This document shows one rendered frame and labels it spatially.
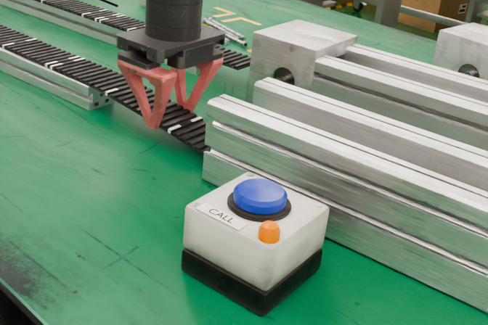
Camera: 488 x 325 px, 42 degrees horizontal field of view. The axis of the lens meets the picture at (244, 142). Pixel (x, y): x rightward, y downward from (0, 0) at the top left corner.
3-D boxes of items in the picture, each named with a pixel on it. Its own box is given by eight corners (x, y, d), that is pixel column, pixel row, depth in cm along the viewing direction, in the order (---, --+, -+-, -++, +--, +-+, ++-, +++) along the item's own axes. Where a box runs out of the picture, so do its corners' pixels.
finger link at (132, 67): (205, 125, 71) (211, 43, 67) (160, 144, 66) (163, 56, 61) (161, 106, 74) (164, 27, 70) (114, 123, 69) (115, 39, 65)
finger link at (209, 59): (220, 118, 73) (226, 38, 69) (177, 137, 67) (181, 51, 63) (176, 101, 76) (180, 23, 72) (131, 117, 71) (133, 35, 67)
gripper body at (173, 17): (226, 49, 69) (232, -20, 66) (160, 69, 62) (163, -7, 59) (181, 34, 73) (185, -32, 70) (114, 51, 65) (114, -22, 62)
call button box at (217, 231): (179, 270, 50) (183, 201, 47) (253, 222, 57) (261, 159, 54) (263, 319, 46) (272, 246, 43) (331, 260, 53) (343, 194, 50)
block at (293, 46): (234, 109, 80) (240, 35, 75) (289, 85, 89) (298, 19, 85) (294, 132, 75) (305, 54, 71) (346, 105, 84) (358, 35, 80)
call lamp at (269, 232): (253, 237, 44) (255, 223, 43) (266, 228, 45) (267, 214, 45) (271, 247, 43) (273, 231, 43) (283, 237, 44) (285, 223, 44)
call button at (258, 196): (221, 211, 48) (222, 188, 47) (253, 192, 51) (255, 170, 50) (264, 233, 46) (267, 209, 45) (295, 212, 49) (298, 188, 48)
